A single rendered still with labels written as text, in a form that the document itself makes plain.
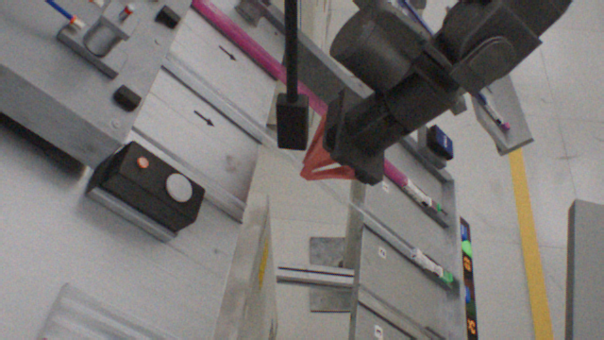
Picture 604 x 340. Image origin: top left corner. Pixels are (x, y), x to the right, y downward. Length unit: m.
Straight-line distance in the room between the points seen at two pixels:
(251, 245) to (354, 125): 0.46
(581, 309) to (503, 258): 0.78
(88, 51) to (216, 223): 0.20
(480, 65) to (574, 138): 1.74
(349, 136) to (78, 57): 0.28
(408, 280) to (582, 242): 0.45
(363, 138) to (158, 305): 0.26
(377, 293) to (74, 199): 0.38
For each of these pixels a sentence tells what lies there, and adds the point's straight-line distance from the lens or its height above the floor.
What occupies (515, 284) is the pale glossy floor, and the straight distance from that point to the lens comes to 1.76.
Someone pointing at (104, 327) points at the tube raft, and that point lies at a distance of 0.43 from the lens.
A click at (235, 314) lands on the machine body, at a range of 0.92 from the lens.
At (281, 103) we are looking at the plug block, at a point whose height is 1.18.
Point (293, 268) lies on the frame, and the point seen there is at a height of 0.32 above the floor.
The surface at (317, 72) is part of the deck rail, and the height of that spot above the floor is 0.93.
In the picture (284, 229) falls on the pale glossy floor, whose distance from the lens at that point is 1.75.
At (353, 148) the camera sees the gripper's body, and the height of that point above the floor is 1.02.
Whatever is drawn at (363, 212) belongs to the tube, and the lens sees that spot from 0.70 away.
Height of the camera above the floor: 1.43
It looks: 49 degrees down
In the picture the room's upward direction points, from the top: straight up
